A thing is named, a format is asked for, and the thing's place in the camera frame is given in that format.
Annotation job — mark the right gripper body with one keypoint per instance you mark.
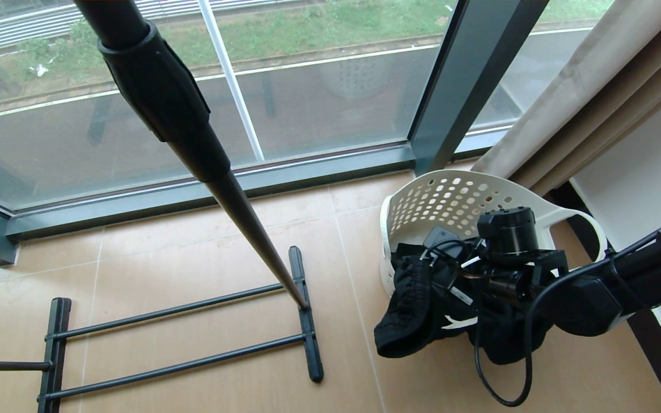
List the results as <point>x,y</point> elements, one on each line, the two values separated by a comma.
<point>497,287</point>

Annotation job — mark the black shorts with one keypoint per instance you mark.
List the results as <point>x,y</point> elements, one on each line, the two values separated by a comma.
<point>411,310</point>

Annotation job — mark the white laundry basket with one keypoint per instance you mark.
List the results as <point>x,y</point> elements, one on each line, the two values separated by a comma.
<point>439,198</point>

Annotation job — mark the black clothes rack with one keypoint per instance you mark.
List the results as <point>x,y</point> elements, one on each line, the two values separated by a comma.
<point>164,97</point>

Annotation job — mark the black garment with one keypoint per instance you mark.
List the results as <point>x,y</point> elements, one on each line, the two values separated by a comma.
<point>502,344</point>

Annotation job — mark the beige curtain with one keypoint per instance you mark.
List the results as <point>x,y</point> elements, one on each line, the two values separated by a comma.
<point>594,86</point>

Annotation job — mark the window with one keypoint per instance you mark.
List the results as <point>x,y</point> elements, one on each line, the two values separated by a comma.
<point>336,92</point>

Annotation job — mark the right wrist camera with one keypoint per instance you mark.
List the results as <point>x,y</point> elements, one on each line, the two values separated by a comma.
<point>442,238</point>

